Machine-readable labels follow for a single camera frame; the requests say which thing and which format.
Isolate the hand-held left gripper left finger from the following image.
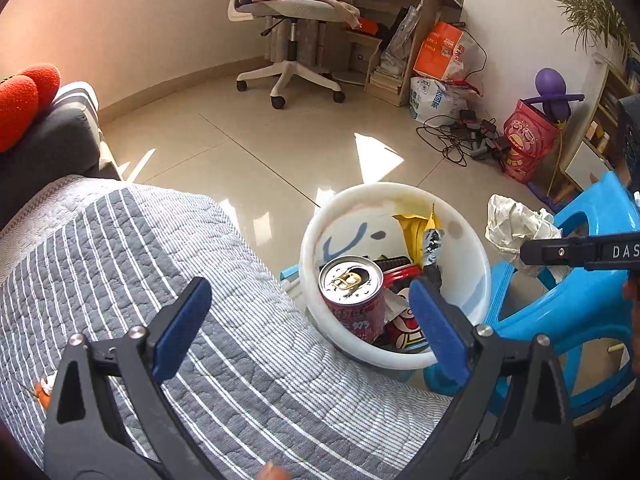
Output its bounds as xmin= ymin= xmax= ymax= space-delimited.
xmin=44 ymin=276 xmax=213 ymax=480

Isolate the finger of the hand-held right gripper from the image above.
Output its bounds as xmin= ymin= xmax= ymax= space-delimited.
xmin=519 ymin=231 xmax=640 ymax=272

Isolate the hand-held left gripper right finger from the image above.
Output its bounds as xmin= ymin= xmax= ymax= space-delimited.
xmin=405 ymin=277 xmax=577 ymax=480

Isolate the red cartoon drink can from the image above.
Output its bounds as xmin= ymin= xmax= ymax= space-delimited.
xmin=384 ymin=304 xmax=432 ymax=354

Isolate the white tissue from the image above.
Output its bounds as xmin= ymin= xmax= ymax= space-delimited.
xmin=485 ymin=193 xmax=572 ymax=279

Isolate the white plastic bucket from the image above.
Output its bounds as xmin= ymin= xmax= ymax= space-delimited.
xmin=298 ymin=182 xmax=492 ymax=371

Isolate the silver foil wrapper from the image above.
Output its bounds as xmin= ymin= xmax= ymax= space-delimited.
xmin=421 ymin=227 xmax=447 ymax=267

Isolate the red soda can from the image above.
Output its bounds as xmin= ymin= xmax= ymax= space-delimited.
xmin=318 ymin=255 xmax=387 ymax=345

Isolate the yellow snack wrapper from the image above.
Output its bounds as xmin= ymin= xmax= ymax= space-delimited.
xmin=392 ymin=202 xmax=445 ymax=272

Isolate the white storage shelf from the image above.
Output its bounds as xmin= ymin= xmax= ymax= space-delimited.
xmin=564 ymin=42 xmax=640 ymax=192

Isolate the blue plastic stool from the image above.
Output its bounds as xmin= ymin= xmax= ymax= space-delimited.
xmin=279 ymin=170 xmax=640 ymax=423

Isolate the striped quilted sofa cover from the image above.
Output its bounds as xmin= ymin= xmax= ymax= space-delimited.
xmin=0 ymin=175 xmax=483 ymax=480

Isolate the purple balloon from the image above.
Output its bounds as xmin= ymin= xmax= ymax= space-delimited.
xmin=521 ymin=67 xmax=587 ymax=122

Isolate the red paper gift bag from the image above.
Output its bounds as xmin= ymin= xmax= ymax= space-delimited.
xmin=501 ymin=98 xmax=561 ymax=185

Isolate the green potted plant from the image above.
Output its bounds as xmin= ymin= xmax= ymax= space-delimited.
xmin=553 ymin=0 xmax=633 ymax=57

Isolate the white printed plastic bag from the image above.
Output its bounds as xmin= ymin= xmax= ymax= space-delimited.
xmin=408 ymin=76 xmax=475 ymax=129

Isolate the orange cardboard package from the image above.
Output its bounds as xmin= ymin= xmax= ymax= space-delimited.
xmin=413 ymin=20 xmax=477 ymax=84

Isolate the dark grey sofa armrest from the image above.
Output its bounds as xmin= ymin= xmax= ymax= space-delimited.
xmin=0 ymin=81 xmax=122 ymax=231

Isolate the orange pumpkin cushion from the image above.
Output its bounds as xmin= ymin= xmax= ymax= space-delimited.
xmin=0 ymin=63 xmax=62 ymax=154

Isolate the white office chair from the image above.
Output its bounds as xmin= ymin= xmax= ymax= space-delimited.
xmin=227 ymin=0 xmax=362 ymax=110

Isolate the power strip with cables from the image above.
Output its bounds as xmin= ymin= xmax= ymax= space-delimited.
xmin=416 ymin=109 xmax=512 ymax=167

